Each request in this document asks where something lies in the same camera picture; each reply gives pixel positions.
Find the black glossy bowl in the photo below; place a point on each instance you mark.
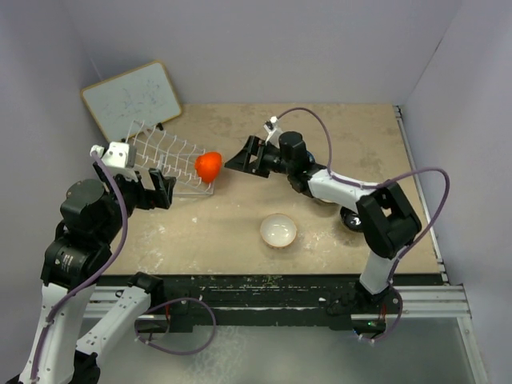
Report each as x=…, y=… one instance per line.
x=350, y=220

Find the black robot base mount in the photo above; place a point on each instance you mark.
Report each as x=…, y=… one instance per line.
x=334, y=301

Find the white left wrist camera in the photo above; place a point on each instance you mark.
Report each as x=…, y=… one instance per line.
x=119, y=158

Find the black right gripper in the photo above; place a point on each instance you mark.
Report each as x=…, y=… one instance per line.
x=254, y=147

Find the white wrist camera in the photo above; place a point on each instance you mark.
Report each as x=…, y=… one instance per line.
x=119, y=158
x=273, y=131

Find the white ceramic bowl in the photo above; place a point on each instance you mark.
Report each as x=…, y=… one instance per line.
x=278, y=231

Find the orange plastic bowl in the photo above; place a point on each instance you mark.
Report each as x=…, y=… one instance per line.
x=208, y=166

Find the small whiteboard yellow frame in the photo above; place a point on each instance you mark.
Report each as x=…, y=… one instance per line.
x=143, y=94

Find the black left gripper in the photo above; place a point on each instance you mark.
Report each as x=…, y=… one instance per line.
x=161, y=195

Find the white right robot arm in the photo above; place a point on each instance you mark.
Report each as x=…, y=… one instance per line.
x=387, y=219

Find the beige brown ceramic bowl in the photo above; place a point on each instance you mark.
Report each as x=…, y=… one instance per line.
x=325, y=202

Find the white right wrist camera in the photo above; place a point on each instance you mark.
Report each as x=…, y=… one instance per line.
x=273, y=131

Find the blue patterned ceramic bowl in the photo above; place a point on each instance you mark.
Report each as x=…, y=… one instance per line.
x=311, y=158

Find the white wire dish rack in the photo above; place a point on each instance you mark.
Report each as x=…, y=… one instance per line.
x=172, y=155

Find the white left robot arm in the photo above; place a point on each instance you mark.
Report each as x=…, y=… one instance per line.
x=91, y=218

